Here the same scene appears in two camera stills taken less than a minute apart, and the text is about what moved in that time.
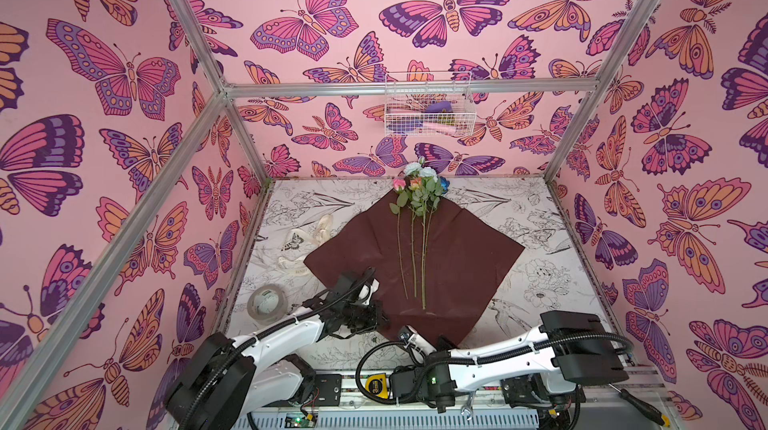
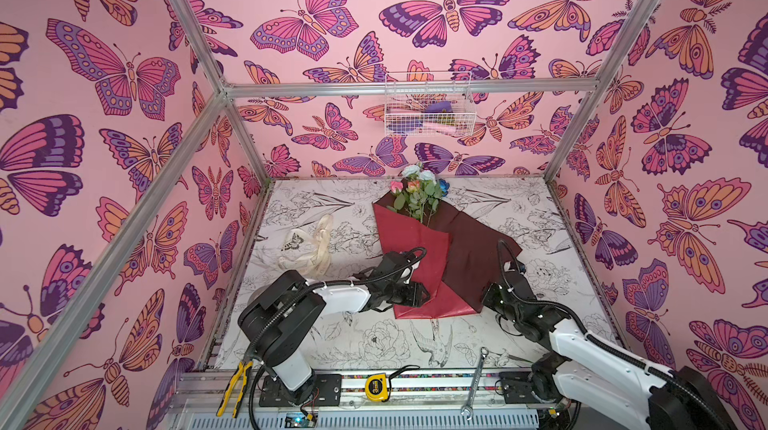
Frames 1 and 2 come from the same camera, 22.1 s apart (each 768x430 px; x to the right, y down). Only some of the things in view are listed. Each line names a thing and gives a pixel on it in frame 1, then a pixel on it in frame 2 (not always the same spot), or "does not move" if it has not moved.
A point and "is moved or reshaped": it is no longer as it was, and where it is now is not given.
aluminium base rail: x=376 y=393 does not move
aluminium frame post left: x=201 y=46 does not move
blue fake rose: x=444 y=184 does not move
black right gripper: x=417 y=345 -> x=501 y=296
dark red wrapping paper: x=430 y=268 is moved or reshaped
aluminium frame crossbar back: x=412 y=88 does not move
